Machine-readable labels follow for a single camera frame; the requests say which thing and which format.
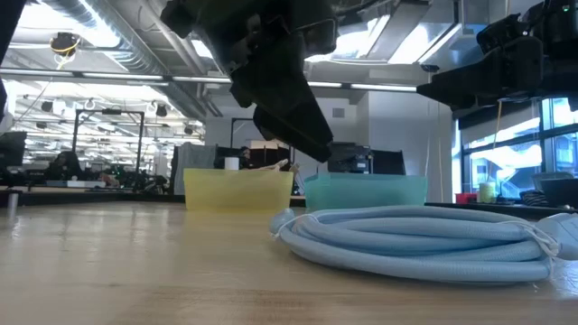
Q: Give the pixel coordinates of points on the long ceiling light bar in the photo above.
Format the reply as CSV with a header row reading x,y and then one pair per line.
x,y
384,87

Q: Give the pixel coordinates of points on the person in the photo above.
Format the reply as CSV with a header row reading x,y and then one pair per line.
x,y
245,155
63,164

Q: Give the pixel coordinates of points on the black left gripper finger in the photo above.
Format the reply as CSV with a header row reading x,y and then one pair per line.
x,y
275,77
298,131

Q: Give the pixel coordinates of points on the teal translucent plastic bin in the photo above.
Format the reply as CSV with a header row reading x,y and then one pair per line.
x,y
366,192

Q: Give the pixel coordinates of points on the yellow-green cup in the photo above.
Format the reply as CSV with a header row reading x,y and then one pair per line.
x,y
486,192

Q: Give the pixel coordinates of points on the black monitor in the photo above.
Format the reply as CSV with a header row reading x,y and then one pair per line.
x,y
11,149
388,162
347,158

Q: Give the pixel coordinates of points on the silver metal post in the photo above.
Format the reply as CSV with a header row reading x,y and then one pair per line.
x,y
12,201

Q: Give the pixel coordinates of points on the red container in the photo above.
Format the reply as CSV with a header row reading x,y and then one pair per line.
x,y
465,197

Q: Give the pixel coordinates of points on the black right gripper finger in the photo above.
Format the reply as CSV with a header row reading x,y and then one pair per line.
x,y
496,77
508,34

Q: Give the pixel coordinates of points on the yellow translucent plastic bin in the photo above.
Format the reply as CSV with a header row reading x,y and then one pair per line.
x,y
235,189

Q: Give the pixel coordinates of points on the striped cloth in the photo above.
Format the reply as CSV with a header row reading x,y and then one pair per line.
x,y
535,197

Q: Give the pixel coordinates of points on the white paper roll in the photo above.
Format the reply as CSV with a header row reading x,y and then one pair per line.
x,y
231,163

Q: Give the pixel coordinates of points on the black bin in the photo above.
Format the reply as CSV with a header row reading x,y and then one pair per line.
x,y
560,192

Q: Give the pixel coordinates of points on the black metal rig frame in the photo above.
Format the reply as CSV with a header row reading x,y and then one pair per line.
x,y
241,119
110,111

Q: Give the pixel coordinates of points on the grey cloth cover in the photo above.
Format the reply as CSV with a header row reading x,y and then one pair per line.
x,y
194,158

